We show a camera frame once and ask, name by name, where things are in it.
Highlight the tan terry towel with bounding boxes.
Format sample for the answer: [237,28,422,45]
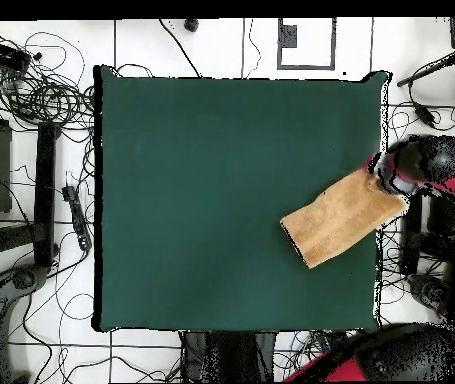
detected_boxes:
[279,166,408,270]

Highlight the black power adapter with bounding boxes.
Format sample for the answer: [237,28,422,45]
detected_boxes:
[413,102,437,129]

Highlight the black tripod rod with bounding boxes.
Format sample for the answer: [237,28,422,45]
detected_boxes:
[395,49,455,88]

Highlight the dark green tablecloth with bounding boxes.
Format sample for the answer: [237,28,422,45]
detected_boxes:
[91,64,392,335]

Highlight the black power strip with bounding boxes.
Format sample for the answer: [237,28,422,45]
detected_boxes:
[61,184,93,252]

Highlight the black metal stand frame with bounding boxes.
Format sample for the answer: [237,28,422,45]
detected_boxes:
[0,120,62,268]
[399,193,455,277]

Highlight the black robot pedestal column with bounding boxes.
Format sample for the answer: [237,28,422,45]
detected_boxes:
[180,330,278,383]

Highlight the tangled black cables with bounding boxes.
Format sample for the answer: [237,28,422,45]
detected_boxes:
[0,31,96,133]

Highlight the black switch box with ports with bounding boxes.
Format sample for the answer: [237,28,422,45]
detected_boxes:
[0,36,32,74]

